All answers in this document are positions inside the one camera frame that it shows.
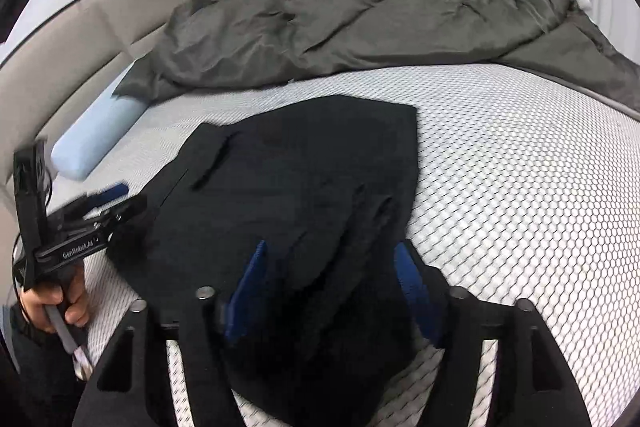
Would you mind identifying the black pants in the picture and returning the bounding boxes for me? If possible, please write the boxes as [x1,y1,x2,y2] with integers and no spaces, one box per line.
[107,95,418,426]

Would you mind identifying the left hand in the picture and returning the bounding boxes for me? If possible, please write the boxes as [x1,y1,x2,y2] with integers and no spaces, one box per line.
[20,265,90,334]

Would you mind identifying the light blue pillow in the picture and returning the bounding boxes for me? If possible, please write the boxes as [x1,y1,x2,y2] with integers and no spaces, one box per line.
[51,63,148,181]

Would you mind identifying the white honeycomb mattress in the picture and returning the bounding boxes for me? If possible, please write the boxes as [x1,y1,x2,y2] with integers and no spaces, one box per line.
[51,65,639,426]

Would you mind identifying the beige headboard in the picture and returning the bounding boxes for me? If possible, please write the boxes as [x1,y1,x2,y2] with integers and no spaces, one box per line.
[0,0,212,208]

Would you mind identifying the grey duvet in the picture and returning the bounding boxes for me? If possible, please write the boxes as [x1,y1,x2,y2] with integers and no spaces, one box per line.
[116,0,639,109]

